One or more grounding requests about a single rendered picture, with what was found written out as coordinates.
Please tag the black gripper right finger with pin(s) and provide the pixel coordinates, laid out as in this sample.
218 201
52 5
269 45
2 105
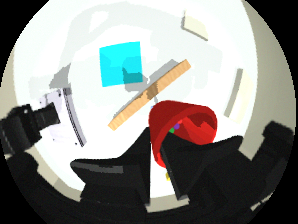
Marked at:
185 161

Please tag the tan wooden bar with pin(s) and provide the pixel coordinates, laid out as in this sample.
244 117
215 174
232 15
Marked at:
149 94

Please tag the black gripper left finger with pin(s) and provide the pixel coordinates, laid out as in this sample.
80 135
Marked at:
132 168

